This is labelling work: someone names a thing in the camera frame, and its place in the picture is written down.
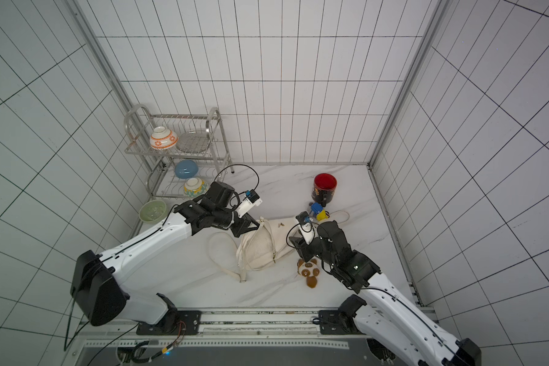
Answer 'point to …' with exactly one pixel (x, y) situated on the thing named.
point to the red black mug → (324, 187)
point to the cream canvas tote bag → (272, 239)
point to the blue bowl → (186, 169)
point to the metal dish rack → (162, 181)
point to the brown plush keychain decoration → (309, 270)
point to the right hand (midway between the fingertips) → (289, 235)
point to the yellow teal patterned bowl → (195, 187)
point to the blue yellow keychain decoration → (317, 208)
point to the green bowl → (153, 212)
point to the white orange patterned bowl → (162, 138)
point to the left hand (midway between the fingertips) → (252, 229)
